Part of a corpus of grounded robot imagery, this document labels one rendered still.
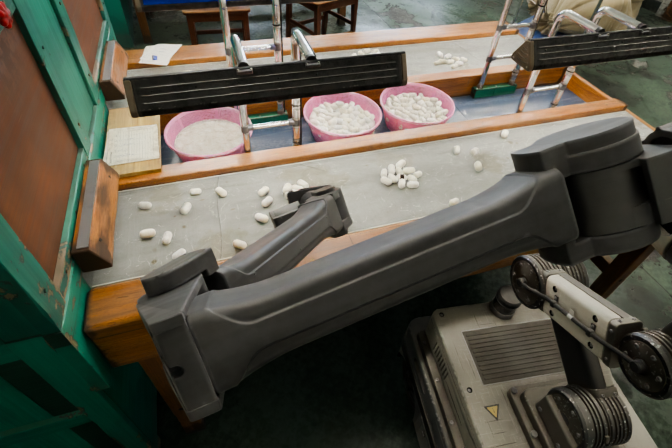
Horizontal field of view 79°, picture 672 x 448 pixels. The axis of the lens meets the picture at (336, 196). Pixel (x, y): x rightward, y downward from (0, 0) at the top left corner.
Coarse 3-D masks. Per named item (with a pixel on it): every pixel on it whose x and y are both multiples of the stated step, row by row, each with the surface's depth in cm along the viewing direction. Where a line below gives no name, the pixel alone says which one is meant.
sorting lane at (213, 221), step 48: (432, 144) 133; (480, 144) 135; (528, 144) 136; (144, 192) 111; (240, 192) 113; (384, 192) 116; (432, 192) 117; (480, 192) 118; (144, 240) 99; (192, 240) 100
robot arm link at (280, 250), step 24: (336, 192) 69; (312, 216) 59; (336, 216) 66; (264, 240) 51; (288, 240) 52; (312, 240) 57; (168, 264) 38; (192, 264) 37; (216, 264) 40; (240, 264) 42; (264, 264) 45; (288, 264) 50; (144, 288) 35; (168, 288) 35; (216, 288) 40
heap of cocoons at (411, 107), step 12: (396, 96) 153; (408, 96) 154; (420, 96) 154; (396, 108) 147; (408, 108) 147; (420, 108) 148; (432, 108) 148; (408, 120) 142; (420, 120) 143; (432, 120) 143
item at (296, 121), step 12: (300, 36) 97; (240, 48) 91; (300, 48) 95; (240, 60) 87; (240, 72) 86; (252, 72) 87; (240, 108) 111; (300, 108) 118; (240, 120) 114; (288, 120) 119; (300, 120) 121; (300, 132) 124; (300, 144) 127
